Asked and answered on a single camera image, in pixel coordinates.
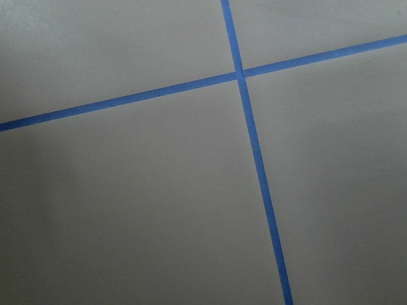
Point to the blue tape grid lines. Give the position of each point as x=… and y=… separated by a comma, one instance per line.
x=240, y=75

